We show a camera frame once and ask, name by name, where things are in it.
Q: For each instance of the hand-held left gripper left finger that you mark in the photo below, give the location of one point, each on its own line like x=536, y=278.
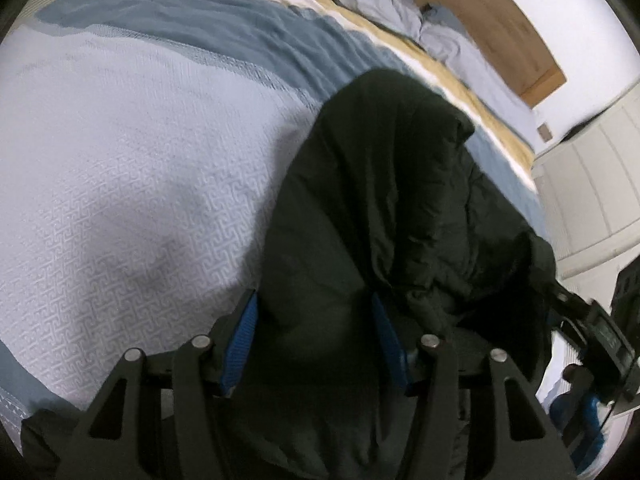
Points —
x=242, y=345

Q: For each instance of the person's blue clothing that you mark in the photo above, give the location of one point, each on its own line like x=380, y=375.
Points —
x=575, y=412

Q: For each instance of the wooden headboard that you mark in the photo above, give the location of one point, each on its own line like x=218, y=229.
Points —
x=490, y=25

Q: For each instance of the striped bedspread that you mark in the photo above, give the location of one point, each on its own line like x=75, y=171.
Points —
x=125, y=160

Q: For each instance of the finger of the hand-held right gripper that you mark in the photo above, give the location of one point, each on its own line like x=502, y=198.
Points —
x=570, y=297

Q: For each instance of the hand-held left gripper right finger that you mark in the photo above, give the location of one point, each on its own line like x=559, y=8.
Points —
x=390, y=345

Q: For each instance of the black puffer coat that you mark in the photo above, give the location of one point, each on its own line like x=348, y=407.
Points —
x=380, y=200

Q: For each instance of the grey wall switch plate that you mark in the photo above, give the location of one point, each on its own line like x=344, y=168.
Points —
x=544, y=132

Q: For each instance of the white wardrobe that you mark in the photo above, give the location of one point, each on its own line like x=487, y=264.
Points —
x=590, y=185

